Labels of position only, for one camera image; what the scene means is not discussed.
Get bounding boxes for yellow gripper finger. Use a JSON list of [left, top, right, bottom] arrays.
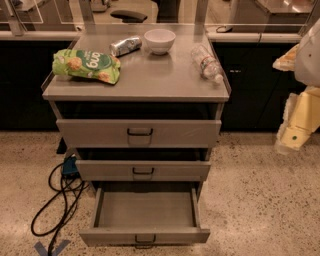
[[272, 44, 299, 71], [275, 86, 320, 155]]

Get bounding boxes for clear plastic water bottle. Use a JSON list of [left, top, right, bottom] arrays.
[[191, 45, 223, 84]]

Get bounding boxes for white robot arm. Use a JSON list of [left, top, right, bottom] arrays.
[[273, 19, 320, 155]]

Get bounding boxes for grey metal drawer cabinet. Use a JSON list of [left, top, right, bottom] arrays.
[[40, 23, 232, 208]]

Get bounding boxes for grey bottom drawer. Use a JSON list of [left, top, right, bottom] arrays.
[[80, 182, 210, 246]]

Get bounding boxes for grey drawer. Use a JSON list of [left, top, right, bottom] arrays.
[[80, 182, 210, 246], [76, 160, 211, 181], [57, 119, 221, 148]]

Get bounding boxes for grey middle drawer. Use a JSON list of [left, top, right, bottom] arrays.
[[76, 160, 211, 181]]

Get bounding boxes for grey top drawer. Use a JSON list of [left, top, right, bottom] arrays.
[[57, 119, 221, 148]]

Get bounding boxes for white ceramic bowl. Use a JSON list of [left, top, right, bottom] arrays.
[[144, 29, 176, 55]]

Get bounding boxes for silver soda can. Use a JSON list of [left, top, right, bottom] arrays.
[[109, 35, 142, 57]]

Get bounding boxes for black office chair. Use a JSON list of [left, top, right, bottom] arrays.
[[110, 10, 148, 23]]

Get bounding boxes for green chip bag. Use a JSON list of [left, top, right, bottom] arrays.
[[52, 49, 121, 85]]

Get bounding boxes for blue power adapter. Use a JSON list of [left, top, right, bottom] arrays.
[[61, 156, 79, 178]]

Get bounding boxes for blue tape floor marker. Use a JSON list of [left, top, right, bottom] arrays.
[[34, 240, 71, 256]]

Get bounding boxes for glass partition with rail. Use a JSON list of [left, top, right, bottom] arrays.
[[0, 0, 320, 40]]

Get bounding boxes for black cable on floor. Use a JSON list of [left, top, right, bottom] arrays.
[[30, 161, 90, 256]]

